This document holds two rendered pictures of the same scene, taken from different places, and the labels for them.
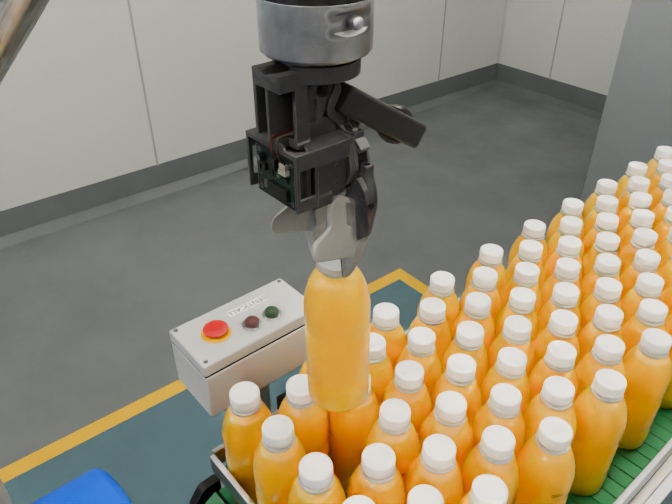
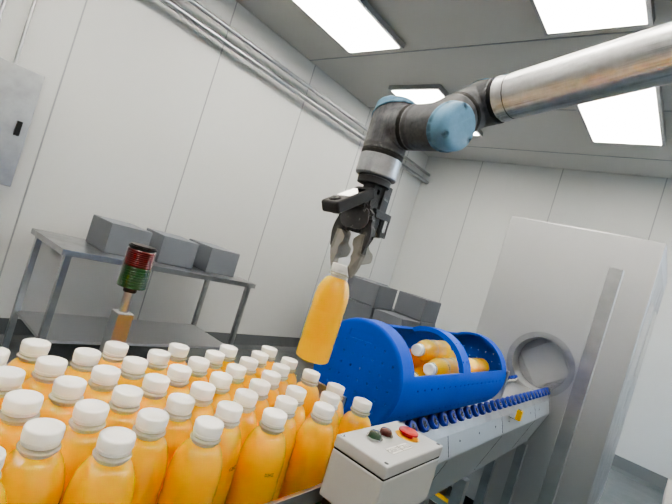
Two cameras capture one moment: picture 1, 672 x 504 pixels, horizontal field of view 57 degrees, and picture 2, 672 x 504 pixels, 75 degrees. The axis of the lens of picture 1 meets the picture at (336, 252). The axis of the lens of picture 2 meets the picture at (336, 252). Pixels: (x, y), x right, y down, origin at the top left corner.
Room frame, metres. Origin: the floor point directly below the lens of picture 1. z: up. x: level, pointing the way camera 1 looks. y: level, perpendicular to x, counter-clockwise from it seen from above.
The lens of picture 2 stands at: (1.39, -0.19, 1.37)
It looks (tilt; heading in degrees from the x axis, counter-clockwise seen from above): 0 degrees down; 169
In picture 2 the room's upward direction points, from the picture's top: 17 degrees clockwise
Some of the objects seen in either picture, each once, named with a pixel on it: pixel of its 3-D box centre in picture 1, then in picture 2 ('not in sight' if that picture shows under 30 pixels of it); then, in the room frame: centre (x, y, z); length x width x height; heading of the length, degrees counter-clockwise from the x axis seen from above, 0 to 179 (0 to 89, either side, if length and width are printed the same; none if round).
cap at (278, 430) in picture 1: (278, 432); (335, 390); (0.50, 0.07, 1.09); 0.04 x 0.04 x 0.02
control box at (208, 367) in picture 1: (248, 342); (385, 467); (0.70, 0.13, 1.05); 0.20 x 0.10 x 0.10; 130
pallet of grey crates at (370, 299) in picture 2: not in sight; (371, 332); (-3.71, 1.51, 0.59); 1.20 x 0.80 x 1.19; 39
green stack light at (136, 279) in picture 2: not in sight; (134, 276); (0.32, -0.42, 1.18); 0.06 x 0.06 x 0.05
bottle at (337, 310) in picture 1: (337, 330); (325, 315); (0.51, 0.00, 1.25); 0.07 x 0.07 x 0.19
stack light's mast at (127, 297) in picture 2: not in sight; (133, 278); (0.32, -0.42, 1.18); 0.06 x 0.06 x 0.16
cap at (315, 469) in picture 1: (315, 471); (310, 376); (0.44, 0.02, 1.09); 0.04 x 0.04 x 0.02
